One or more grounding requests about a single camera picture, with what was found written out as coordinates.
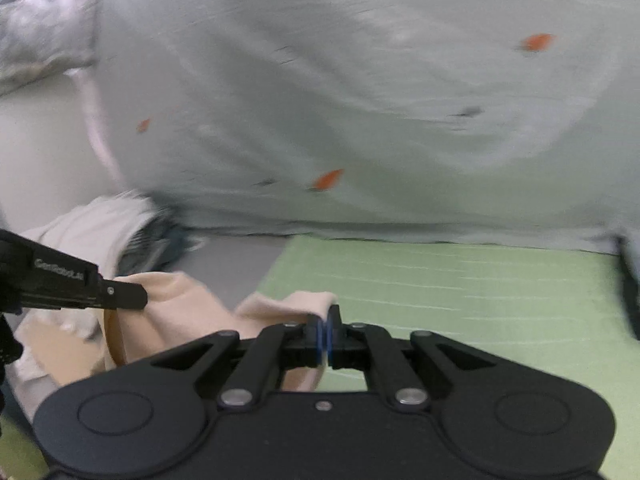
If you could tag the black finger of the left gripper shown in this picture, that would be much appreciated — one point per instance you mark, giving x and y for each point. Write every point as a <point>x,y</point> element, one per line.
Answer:
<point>35,276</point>

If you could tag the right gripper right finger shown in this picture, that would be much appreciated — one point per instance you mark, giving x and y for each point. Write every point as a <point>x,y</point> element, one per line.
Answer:
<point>344,346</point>

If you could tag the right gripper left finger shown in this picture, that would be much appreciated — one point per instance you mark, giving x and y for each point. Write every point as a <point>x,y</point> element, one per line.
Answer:
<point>303,342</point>

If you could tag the beige long-sleeve garment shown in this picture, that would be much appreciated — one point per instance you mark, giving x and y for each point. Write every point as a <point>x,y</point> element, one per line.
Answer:
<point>119,233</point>

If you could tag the grey checked shirt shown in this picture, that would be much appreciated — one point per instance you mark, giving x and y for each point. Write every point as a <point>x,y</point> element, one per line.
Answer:
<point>158,245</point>

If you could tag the green cutting mat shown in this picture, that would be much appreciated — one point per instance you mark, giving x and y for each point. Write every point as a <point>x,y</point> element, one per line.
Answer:
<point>563,312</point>

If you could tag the grey crumpled cloth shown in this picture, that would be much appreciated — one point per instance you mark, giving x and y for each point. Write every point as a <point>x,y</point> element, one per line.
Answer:
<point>42,38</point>

